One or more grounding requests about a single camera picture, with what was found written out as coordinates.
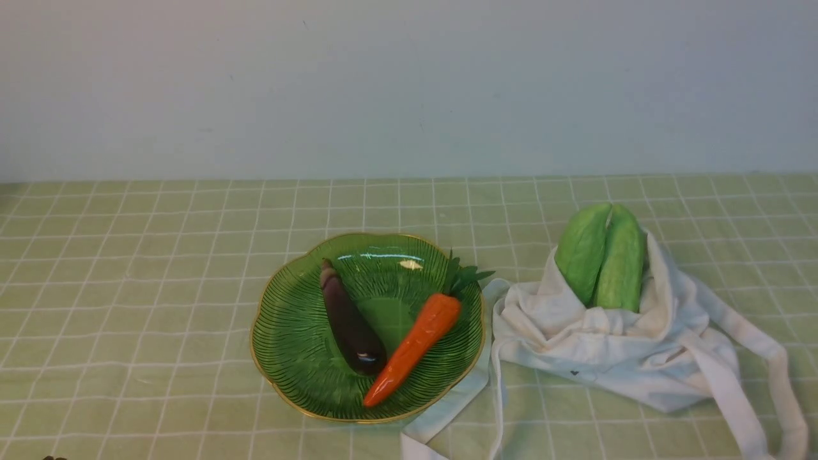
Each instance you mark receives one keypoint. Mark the green checkered tablecloth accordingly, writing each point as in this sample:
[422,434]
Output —
[126,305]

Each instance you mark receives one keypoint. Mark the purple toy eggplant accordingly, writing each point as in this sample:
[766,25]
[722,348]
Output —
[356,339]

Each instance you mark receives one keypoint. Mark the orange toy carrot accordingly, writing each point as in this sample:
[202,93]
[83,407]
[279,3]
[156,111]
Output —
[436,318]

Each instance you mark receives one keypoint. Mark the green toy cucumber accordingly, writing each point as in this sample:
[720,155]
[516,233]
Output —
[581,249]
[619,284]

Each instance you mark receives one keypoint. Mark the green glass leaf plate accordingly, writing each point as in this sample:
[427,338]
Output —
[389,277]

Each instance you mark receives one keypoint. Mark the white cloth bag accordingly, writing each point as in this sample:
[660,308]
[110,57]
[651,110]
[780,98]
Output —
[676,351]

